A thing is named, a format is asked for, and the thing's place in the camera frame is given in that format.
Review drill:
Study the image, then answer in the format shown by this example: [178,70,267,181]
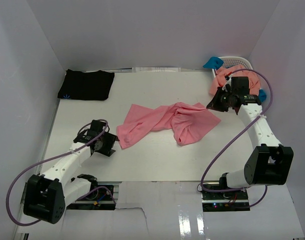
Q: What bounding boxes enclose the pink t shirt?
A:
[116,102,221,150]

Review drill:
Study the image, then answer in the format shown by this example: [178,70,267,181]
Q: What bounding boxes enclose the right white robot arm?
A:
[207,76,294,200]

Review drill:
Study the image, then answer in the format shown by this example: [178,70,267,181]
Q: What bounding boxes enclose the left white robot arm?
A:
[23,119,119,224]

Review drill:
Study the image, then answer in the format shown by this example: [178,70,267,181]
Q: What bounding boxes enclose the salmon orange t shirt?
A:
[208,64,261,96]

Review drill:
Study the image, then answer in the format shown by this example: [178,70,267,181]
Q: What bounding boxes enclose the white perforated laundry basket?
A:
[216,56,253,69]

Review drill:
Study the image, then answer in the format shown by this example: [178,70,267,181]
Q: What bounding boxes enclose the blue t shirt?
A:
[203,56,267,102]

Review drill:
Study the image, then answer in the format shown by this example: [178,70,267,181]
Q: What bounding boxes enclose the folded black t shirt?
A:
[57,69,115,101]

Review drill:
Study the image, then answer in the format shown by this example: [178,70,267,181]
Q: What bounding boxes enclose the white paper sheets at back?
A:
[109,66,183,74]

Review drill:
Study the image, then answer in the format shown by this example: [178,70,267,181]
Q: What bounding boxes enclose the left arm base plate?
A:
[66,188,116,211]

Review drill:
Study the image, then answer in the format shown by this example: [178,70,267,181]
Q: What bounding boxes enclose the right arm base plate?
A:
[196,183,250,213]

